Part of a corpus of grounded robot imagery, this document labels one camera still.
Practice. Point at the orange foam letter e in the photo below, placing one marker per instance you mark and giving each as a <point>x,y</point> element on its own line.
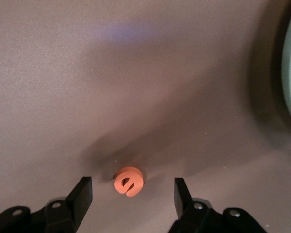
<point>135,174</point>

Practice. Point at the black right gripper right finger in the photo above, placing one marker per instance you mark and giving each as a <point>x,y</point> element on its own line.
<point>196,218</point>

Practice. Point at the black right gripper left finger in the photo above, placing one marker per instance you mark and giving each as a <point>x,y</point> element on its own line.
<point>63,218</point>

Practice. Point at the brown table cover mat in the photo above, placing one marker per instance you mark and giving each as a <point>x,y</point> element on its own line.
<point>63,72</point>

